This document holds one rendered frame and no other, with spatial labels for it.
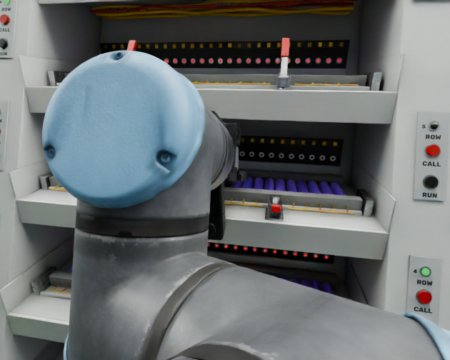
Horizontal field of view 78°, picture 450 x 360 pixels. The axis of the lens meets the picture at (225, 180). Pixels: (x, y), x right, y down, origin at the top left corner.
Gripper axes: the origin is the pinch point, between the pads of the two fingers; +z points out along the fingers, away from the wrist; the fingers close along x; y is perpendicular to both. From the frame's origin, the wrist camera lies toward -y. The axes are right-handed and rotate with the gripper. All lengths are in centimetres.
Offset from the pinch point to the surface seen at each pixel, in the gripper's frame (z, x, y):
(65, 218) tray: -7.7, 26.0, -9.1
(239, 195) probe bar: -3.5, -3.4, -2.8
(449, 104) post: -7.6, -31.9, 12.0
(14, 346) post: -6.7, 35.3, -33.3
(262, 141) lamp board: 7.2, -6.1, 8.1
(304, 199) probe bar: -3.4, -14.1, -2.7
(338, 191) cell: 1.2, -20.1, -0.9
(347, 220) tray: -5.1, -20.4, -5.3
